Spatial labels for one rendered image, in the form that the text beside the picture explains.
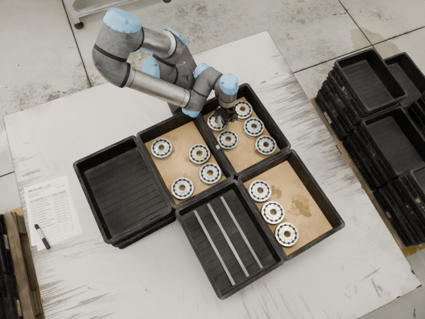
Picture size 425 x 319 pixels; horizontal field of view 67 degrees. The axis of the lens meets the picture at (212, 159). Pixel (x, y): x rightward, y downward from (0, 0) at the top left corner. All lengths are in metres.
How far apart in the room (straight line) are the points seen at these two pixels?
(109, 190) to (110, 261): 0.33
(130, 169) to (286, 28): 2.14
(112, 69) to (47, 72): 1.93
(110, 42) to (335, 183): 1.23
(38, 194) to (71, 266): 0.40
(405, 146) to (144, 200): 1.69
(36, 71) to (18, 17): 0.65
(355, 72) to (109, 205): 1.76
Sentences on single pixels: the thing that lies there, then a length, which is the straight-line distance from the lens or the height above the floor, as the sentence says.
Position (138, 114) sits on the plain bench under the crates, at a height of 0.70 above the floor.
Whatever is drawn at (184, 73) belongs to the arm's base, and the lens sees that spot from 1.66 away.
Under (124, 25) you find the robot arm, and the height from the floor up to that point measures 1.44.
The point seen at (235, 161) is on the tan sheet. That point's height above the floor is 0.83.
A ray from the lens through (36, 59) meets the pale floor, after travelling 3.23.
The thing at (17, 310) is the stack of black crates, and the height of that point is 0.20.
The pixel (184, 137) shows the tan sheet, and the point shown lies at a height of 0.83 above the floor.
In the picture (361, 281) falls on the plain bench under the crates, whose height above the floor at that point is 0.70.
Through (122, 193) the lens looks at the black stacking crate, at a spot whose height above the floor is 0.83.
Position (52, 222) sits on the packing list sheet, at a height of 0.70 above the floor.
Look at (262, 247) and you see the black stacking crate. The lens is 1.46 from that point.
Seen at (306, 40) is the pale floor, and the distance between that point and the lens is 3.17.
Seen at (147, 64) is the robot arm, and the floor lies 1.03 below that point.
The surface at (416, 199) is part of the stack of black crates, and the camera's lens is 2.17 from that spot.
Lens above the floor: 2.26
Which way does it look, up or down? 68 degrees down
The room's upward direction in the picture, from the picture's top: 3 degrees clockwise
